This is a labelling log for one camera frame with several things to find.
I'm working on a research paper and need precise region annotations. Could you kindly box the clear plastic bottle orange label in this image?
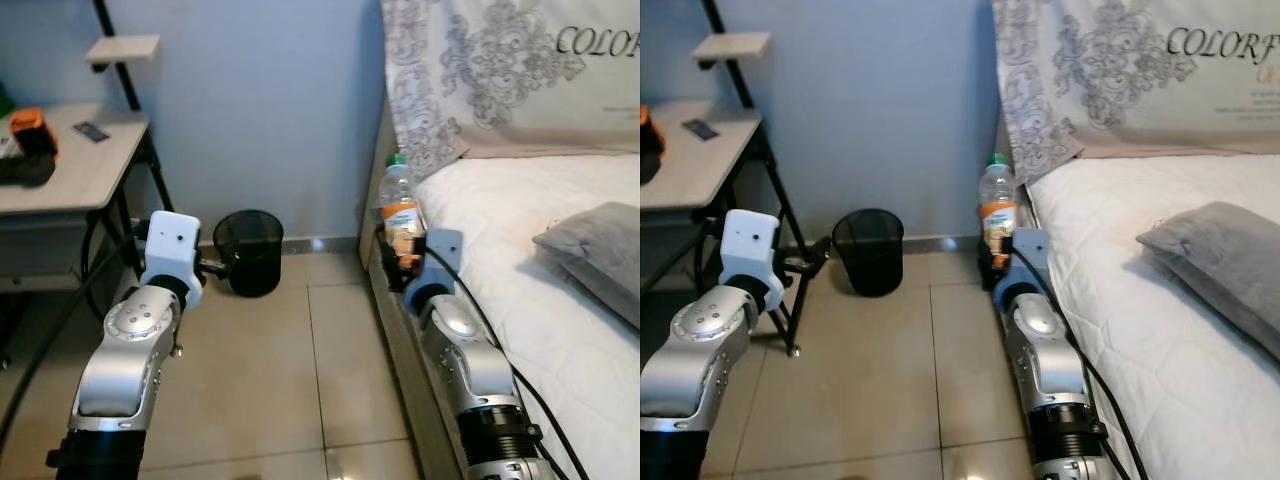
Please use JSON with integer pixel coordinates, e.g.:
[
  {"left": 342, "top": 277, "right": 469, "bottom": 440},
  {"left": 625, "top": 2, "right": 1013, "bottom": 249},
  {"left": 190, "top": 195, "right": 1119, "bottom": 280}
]
[
  {"left": 977, "top": 152, "right": 1020, "bottom": 269},
  {"left": 378, "top": 152, "right": 427, "bottom": 269}
]

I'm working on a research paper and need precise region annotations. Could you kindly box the grey pillow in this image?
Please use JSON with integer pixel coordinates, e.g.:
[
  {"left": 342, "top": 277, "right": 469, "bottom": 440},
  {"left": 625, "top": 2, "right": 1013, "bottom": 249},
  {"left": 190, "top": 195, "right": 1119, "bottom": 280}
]
[
  {"left": 532, "top": 201, "right": 641, "bottom": 329},
  {"left": 1136, "top": 201, "right": 1280, "bottom": 363}
]

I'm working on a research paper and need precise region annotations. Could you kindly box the black mesh waste bin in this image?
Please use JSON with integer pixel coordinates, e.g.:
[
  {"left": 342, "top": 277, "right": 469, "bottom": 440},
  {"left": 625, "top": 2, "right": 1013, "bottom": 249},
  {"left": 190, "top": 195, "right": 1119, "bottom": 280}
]
[
  {"left": 831, "top": 207, "right": 906, "bottom": 299},
  {"left": 212, "top": 209, "right": 285, "bottom": 299}
]

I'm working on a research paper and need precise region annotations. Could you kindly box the grey quilted bed base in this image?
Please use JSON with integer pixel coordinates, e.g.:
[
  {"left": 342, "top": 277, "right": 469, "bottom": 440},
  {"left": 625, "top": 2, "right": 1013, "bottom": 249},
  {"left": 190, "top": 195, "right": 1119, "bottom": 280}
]
[{"left": 357, "top": 100, "right": 471, "bottom": 480}]

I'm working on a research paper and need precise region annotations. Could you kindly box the white quilted mattress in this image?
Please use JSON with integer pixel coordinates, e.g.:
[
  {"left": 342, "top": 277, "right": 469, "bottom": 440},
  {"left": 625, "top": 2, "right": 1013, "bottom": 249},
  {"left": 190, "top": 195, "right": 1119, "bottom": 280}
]
[
  {"left": 413, "top": 152, "right": 641, "bottom": 480},
  {"left": 1026, "top": 152, "right": 1280, "bottom": 480}
]

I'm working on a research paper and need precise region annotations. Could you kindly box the light wooden desk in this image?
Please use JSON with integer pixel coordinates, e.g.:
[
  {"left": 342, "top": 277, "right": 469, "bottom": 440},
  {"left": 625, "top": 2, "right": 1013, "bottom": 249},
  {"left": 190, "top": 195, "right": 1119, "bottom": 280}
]
[
  {"left": 0, "top": 101, "right": 152, "bottom": 293},
  {"left": 640, "top": 98, "right": 764, "bottom": 293}
]

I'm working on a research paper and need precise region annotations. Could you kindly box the orange and black device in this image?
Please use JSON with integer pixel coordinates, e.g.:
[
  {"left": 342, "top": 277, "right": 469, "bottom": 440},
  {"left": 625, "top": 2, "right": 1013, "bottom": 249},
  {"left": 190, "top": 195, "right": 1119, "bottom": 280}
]
[
  {"left": 9, "top": 107, "right": 60, "bottom": 163},
  {"left": 640, "top": 104, "right": 667, "bottom": 185}
]

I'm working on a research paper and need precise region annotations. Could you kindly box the black flat case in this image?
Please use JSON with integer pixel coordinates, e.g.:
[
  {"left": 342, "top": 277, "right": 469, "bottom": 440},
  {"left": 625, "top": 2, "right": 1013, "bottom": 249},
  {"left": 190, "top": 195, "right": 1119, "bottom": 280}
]
[{"left": 0, "top": 153, "right": 57, "bottom": 189}]

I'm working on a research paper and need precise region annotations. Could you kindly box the small light wooden shelf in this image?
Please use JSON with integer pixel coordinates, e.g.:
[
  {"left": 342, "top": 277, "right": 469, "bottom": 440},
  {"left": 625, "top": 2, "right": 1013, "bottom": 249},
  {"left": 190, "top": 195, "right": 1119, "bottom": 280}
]
[
  {"left": 84, "top": 34, "right": 162, "bottom": 74},
  {"left": 691, "top": 31, "right": 773, "bottom": 70}
]

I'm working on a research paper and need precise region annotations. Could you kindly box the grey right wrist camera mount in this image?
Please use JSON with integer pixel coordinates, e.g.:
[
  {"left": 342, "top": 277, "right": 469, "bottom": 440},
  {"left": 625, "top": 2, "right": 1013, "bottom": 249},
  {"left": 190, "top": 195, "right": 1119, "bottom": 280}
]
[
  {"left": 424, "top": 228, "right": 465, "bottom": 288},
  {"left": 1008, "top": 227, "right": 1052, "bottom": 284}
]

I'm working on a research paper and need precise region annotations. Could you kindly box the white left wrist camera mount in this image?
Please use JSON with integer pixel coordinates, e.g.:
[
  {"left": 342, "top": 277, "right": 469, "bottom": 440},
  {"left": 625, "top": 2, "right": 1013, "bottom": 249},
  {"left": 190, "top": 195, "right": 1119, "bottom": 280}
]
[
  {"left": 718, "top": 208, "right": 785, "bottom": 307},
  {"left": 139, "top": 210, "right": 204, "bottom": 307}
]

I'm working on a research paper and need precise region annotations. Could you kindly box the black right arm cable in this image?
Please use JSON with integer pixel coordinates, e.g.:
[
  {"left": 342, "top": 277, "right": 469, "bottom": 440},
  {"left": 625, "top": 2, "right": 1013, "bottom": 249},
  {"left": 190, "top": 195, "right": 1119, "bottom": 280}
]
[
  {"left": 424, "top": 243, "right": 592, "bottom": 480},
  {"left": 1009, "top": 243, "right": 1152, "bottom": 480}
]

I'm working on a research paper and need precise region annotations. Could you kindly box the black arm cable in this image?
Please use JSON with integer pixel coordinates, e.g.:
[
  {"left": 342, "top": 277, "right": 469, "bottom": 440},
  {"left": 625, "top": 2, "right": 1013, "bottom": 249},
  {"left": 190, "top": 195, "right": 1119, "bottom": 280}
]
[
  {"left": 1009, "top": 243, "right": 1152, "bottom": 480},
  {"left": 424, "top": 243, "right": 592, "bottom": 480},
  {"left": 0, "top": 215, "right": 141, "bottom": 453}
]

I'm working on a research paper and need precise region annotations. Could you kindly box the black metal desk frame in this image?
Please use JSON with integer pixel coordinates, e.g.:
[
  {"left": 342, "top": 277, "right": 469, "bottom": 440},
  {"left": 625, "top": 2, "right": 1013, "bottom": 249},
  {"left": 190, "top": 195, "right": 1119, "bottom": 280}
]
[
  {"left": 700, "top": 0, "right": 803, "bottom": 358},
  {"left": 92, "top": 0, "right": 179, "bottom": 291}
]

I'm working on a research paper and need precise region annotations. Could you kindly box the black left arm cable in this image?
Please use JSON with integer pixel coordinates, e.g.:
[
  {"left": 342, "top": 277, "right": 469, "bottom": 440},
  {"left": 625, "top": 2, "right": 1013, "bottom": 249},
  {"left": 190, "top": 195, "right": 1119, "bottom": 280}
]
[{"left": 0, "top": 215, "right": 141, "bottom": 453}]

